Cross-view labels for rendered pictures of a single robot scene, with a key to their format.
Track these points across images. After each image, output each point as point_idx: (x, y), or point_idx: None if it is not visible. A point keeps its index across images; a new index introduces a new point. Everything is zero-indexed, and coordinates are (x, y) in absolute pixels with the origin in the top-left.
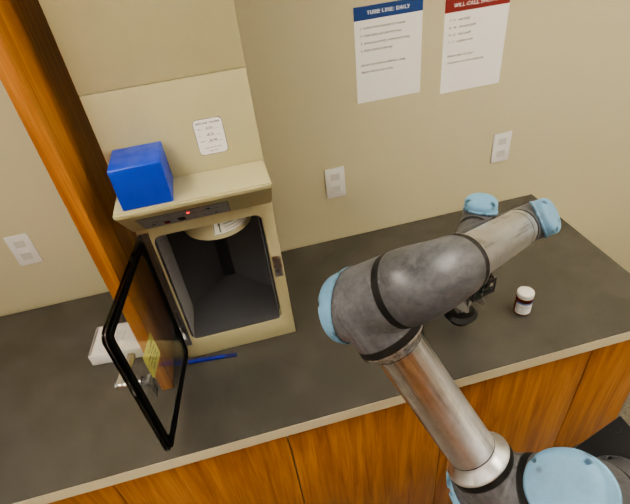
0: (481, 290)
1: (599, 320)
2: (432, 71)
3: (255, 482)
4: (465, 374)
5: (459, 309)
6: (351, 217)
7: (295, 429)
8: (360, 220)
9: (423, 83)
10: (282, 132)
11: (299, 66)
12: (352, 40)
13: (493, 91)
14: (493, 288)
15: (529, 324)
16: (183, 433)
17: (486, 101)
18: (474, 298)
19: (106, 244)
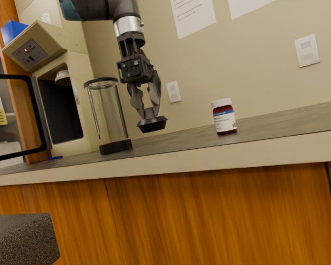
0: (125, 68)
1: (330, 123)
2: (222, 6)
3: None
4: (102, 160)
5: (143, 114)
6: (187, 118)
7: (10, 179)
8: (194, 120)
9: (217, 16)
10: None
11: (147, 26)
12: (170, 4)
13: (280, 5)
14: (144, 70)
15: (217, 137)
16: None
17: (276, 14)
18: (119, 77)
19: (13, 72)
